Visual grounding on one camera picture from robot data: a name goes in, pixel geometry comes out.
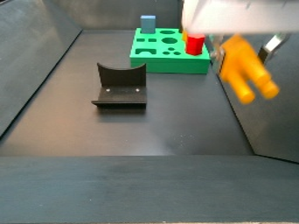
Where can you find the yellow star block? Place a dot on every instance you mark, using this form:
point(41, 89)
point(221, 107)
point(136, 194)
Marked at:
point(184, 35)

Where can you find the blue square block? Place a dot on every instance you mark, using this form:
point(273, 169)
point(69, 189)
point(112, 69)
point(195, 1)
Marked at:
point(146, 21)

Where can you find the green shape sorter base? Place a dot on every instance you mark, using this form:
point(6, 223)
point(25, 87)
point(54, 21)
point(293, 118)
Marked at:
point(160, 51)

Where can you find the orange three prong block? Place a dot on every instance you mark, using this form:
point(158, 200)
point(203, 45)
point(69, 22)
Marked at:
point(243, 67)

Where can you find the black curved fixture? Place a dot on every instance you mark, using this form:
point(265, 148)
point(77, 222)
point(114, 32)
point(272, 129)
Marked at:
point(121, 86)

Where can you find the red cylinder block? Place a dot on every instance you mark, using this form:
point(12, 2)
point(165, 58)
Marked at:
point(193, 44)

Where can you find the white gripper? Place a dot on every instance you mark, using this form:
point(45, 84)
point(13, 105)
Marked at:
point(241, 16)

